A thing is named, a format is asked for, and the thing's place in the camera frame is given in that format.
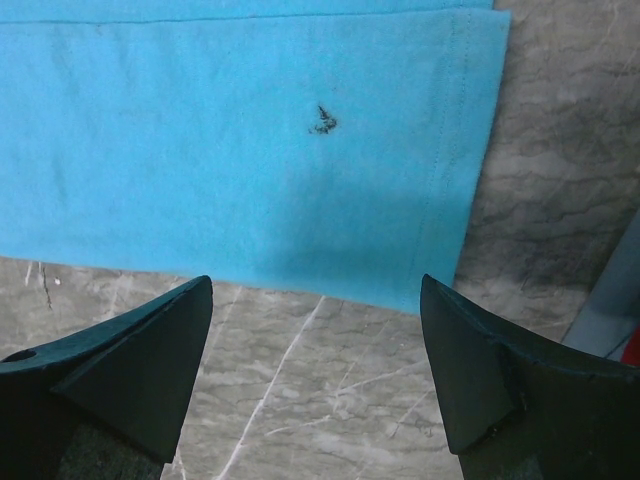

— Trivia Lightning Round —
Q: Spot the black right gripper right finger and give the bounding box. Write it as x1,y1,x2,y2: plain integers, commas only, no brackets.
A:
420,275,639,479

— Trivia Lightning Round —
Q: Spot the light blue cotton t-shirt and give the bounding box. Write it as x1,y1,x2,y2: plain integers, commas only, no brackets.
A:
1,1,511,313

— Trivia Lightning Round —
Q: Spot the folded red t-shirt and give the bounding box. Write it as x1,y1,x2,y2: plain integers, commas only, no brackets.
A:
620,326,640,367

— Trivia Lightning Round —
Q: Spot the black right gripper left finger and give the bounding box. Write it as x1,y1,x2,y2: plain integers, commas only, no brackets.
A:
1,276,213,479

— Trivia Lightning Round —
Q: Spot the folded grey-blue t-shirt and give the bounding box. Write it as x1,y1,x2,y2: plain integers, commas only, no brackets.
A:
562,216,639,361

